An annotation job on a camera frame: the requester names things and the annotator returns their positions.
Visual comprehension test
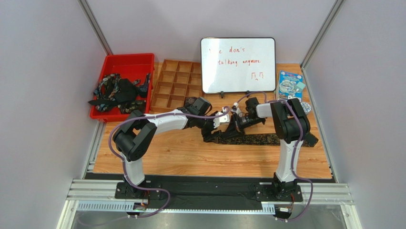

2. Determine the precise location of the black gold key pattern tie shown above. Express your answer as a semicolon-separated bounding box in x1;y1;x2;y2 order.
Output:
216;133;319;147

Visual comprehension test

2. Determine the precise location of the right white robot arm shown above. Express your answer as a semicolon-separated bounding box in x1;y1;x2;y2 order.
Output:
219;98;311;200

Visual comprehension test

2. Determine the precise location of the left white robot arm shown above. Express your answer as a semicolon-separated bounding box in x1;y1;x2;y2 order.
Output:
109;97;231;188

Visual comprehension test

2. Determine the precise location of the rolled dark tie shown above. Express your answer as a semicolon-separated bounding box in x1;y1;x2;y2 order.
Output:
184;97;197;106

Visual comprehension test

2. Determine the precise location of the blue packaged item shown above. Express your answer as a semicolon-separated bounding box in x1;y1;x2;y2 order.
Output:
276;70;306;102

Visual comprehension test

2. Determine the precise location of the brown compartment tray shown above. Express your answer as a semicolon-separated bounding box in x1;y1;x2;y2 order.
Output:
150;59;203;113

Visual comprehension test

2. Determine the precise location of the blue round tin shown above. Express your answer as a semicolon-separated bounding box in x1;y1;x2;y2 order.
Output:
301;102;312;115

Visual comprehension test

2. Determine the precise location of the white whiteboard with red writing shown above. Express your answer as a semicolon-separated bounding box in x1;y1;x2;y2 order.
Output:
200;37;276;94

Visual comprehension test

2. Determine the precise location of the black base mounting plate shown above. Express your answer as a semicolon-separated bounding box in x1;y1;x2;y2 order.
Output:
114;175;303;210

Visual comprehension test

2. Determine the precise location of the black plain tie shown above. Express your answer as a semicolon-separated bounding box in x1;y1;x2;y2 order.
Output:
88;78;138;110

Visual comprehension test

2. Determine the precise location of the red plastic bin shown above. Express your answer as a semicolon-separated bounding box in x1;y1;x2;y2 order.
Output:
89;53;155;122

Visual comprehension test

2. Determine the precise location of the blue floral pattern tie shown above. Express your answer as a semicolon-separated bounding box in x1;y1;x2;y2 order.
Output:
88;73;151;114

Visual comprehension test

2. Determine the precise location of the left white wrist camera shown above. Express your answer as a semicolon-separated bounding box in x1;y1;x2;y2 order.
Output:
213;106;231;128

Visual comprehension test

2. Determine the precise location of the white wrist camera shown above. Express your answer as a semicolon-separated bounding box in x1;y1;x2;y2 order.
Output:
231;103;244;117
213;106;231;128

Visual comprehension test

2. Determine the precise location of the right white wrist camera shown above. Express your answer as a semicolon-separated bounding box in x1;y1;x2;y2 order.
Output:
231;103;244;117

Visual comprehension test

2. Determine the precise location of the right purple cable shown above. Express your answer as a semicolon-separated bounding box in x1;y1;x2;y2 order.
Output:
234;91;314;222

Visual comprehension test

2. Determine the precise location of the purple cable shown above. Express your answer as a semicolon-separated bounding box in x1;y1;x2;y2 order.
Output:
109;106;231;219
234;91;314;222

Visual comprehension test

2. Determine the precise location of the aluminium frame rail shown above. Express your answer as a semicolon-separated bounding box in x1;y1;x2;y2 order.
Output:
57;174;362;229

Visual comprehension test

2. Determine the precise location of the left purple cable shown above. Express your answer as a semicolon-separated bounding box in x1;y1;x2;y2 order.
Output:
109;106;231;219

